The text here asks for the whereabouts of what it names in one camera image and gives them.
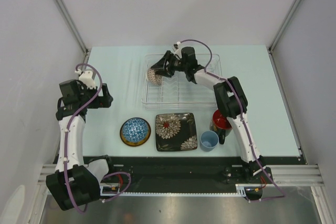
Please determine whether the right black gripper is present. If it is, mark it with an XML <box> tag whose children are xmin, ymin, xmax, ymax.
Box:
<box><xmin>151</xmin><ymin>51</ymin><xmax>187</xmax><ymax>78</ymax></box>

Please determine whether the red-white patterned bowl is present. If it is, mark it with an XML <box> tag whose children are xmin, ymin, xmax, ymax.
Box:
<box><xmin>146</xmin><ymin>69</ymin><xmax>163</xmax><ymax>86</ymax></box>

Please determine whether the clear wire dish rack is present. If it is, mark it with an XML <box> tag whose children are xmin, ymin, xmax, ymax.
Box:
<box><xmin>141</xmin><ymin>53</ymin><xmax>222</xmax><ymax>109</ymax></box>

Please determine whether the blue patterned bowl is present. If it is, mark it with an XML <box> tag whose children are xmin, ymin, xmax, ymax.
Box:
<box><xmin>121</xmin><ymin>118</ymin><xmax>149</xmax><ymax>143</ymax></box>

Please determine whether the yellow round plate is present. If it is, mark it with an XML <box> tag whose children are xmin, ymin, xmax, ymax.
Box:
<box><xmin>120</xmin><ymin>119</ymin><xmax>151</xmax><ymax>147</ymax></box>

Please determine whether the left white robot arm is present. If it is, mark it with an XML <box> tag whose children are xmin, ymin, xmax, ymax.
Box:
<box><xmin>46</xmin><ymin>79</ymin><xmax>116</xmax><ymax>211</ymax></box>

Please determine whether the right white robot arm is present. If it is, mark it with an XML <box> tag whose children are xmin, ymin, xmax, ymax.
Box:
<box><xmin>146</xmin><ymin>47</ymin><xmax>266</xmax><ymax>183</ymax></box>

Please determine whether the black floral square plate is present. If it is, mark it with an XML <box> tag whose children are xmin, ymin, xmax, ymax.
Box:
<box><xmin>155</xmin><ymin>112</ymin><xmax>198</xmax><ymax>152</ymax></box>

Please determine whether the red black mug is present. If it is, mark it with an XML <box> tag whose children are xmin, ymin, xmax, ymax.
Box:
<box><xmin>209</xmin><ymin>110</ymin><xmax>232</xmax><ymax>145</ymax></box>

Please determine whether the light blue cup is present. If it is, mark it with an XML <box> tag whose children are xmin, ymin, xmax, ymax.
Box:
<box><xmin>200</xmin><ymin>131</ymin><xmax>219</xmax><ymax>152</ymax></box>

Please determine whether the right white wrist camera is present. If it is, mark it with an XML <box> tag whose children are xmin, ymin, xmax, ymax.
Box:
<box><xmin>173</xmin><ymin>41</ymin><xmax>182</xmax><ymax>57</ymax></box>

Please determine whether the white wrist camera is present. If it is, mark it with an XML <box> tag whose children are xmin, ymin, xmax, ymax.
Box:
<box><xmin>75</xmin><ymin>69</ymin><xmax>97</xmax><ymax>90</ymax></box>
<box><xmin>173</xmin><ymin>41</ymin><xmax>182</xmax><ymax>57</ymax></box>

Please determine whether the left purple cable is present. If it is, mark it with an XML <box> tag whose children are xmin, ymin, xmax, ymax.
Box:
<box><xmin>64</xmin><ymin>63</ymin><xmax>131</xmax><ymax>214</ymax></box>

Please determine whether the purple cable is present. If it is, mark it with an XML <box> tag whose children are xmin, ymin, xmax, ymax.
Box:
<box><xmin>64</xmin><ymin>63</ymin><xmax>131</xmax><ymax>214</ymax></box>
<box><xmin>177</xmin><ymin>39</ymin><xmax>287</xmax><ymax>199</ymax></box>

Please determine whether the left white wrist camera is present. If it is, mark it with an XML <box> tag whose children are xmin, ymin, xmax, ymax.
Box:
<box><xmin>75</xmin><ymin>69</ymin><xmax>97</xmax><ymax>90</ymax></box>

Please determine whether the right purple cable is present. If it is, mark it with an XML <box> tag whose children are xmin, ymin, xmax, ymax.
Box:
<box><xmin>177</xmin><ymin>39</ymin><xmax>287</xmax><ymax>199</ymax></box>

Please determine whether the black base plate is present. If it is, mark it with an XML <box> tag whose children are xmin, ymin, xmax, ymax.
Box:
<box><xmin>78</xmin><ymin>156</ymin><xmax>272</xmax><ymax>193</ymax></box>

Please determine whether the grey cable duct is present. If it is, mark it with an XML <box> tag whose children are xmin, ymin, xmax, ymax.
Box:
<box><xmin>100</xmin><ymin>183</ymin><xmax>263</xmax><ymax>198</ymax></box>

